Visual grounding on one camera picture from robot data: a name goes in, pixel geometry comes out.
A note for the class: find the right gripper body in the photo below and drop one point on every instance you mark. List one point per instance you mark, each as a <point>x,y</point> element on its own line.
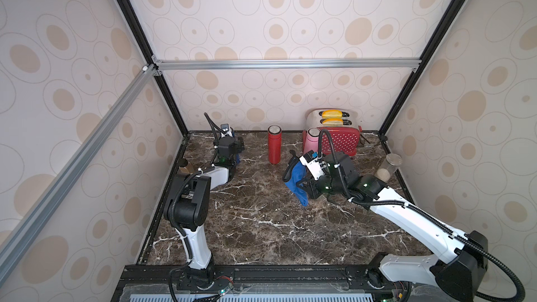
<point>310,180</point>

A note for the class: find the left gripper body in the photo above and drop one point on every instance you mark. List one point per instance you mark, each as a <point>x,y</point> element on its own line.
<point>236,147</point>

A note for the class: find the blue thermos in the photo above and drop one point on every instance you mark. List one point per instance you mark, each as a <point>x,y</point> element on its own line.
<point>238,148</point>

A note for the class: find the red thermos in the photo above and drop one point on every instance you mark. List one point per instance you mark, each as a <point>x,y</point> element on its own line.
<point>274,143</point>

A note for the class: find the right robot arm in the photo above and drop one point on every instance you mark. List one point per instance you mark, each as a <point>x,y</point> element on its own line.
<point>459,260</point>

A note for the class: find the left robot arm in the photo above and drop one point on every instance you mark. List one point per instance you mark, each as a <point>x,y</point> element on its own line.
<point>187,204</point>

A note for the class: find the pink thermos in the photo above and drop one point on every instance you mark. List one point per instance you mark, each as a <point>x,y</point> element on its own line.
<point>310,140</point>

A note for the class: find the glass jar with powder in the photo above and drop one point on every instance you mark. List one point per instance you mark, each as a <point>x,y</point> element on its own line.
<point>389,166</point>

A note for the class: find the small brown bottle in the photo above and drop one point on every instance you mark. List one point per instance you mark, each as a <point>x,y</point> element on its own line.
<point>185,166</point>

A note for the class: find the red polka dot toaster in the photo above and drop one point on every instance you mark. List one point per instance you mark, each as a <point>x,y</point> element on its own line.
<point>345,138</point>

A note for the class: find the front yellow toast slice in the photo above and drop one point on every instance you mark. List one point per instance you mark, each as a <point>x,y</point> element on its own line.
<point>332,122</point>

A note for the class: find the yellow toast slice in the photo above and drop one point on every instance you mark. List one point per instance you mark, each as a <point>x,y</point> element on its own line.
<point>332,122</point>
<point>332,114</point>

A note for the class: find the rear yellow toast slice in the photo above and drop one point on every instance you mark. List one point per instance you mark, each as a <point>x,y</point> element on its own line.
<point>332,114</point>

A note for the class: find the horizontal aluminium frame bar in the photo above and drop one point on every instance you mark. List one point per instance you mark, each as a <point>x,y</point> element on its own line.
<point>289,64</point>

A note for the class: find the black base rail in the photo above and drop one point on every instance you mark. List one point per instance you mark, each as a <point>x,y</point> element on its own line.
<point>265,283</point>

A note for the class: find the left black frame post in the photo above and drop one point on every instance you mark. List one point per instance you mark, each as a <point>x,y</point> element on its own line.
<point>143,44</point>

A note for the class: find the black frame post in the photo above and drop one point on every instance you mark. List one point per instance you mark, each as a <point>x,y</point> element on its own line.
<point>453,9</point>
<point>143,44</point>

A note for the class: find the left aluminium frame bar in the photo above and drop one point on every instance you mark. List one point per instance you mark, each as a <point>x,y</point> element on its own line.
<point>37,218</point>

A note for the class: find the right black frame post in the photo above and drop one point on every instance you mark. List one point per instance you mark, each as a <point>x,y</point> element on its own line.
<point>453,9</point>

